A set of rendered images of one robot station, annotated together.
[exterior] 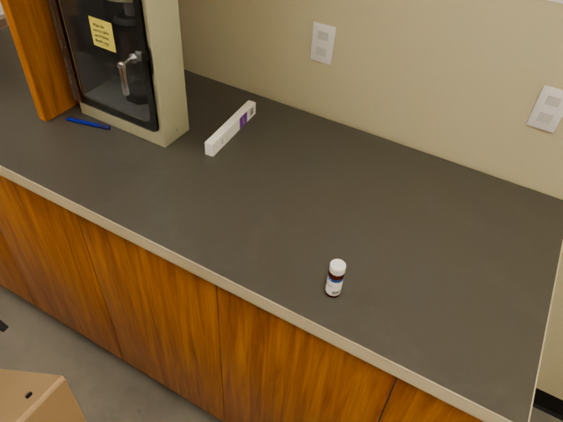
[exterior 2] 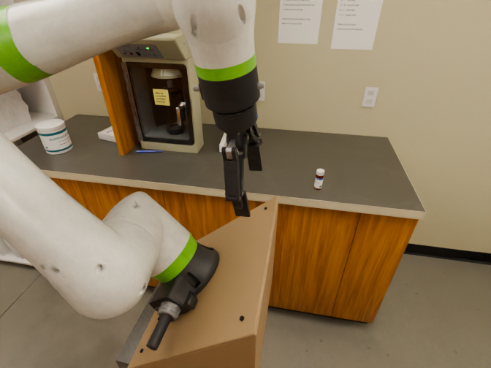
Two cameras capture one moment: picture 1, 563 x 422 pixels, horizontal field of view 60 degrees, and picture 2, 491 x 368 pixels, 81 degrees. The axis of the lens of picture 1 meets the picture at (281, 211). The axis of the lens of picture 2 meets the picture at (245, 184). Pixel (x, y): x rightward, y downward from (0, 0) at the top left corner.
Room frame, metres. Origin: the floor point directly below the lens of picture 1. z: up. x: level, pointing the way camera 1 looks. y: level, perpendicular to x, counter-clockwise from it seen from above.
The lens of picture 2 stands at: (-0.27, 0.47, 1.67)
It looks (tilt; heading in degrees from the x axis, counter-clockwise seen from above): 34 degrees down; 344
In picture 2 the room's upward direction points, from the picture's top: straight up
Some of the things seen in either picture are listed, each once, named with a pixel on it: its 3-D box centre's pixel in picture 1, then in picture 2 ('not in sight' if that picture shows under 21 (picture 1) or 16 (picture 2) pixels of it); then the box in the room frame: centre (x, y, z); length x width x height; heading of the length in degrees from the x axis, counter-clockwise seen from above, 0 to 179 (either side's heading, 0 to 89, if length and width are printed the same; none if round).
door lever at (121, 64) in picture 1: (128, 74); (180, 115); (1.10, 0.40, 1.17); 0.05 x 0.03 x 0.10; 153
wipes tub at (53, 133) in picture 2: not in sight; (55, 136); (1.37, 1.06, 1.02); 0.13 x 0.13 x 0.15
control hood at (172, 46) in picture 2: not in sight; (145, 47); (1.13, 0.51, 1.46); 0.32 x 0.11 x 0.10; 63
